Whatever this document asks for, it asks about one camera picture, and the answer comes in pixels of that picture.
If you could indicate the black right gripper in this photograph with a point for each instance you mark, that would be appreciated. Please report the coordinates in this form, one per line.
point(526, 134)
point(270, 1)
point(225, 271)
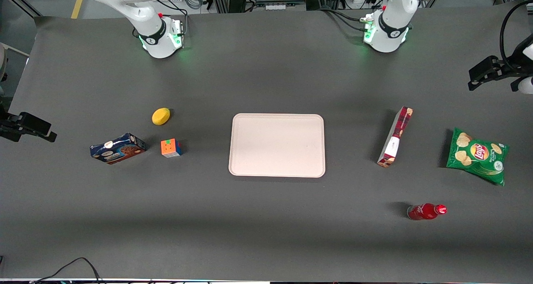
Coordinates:
point(9, 125)

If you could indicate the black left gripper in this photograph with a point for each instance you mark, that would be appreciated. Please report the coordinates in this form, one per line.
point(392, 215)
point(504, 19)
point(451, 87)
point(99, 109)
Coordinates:
point(510, 68)

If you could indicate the red cookie box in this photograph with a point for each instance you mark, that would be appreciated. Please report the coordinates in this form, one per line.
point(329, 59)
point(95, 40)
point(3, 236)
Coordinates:
point(394, 138)

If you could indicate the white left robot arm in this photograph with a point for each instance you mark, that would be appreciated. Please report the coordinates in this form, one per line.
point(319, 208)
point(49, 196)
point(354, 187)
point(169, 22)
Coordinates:
point(389, 30)

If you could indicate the blue cookie box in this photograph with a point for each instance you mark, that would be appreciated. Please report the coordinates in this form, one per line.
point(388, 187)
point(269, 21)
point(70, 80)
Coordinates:
point(118, 148)

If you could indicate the beige plastic tray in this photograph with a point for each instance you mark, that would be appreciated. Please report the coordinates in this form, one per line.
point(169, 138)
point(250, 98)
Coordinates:
point(277, 145)

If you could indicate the green Lays chips bag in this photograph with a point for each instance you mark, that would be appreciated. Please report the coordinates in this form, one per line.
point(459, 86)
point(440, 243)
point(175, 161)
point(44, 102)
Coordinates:
point(476, 155)

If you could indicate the yellow lemon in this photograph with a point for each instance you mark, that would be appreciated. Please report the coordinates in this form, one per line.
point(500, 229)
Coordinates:
point(160, 116)

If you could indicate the colourful puzzle cube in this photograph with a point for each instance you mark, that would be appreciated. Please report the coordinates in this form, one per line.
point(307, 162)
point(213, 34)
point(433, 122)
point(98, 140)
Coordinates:
point(170, 148)

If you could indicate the red soda bottle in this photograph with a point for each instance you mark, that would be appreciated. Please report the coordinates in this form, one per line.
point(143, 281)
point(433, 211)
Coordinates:
point(424, 211)

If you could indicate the dark grey table mat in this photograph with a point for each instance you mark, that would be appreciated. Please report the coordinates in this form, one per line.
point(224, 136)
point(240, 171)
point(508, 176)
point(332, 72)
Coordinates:
point(266, 225)

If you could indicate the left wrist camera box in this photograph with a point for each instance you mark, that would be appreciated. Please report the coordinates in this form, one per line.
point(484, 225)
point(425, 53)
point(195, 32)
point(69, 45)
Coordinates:
point(484, 69)

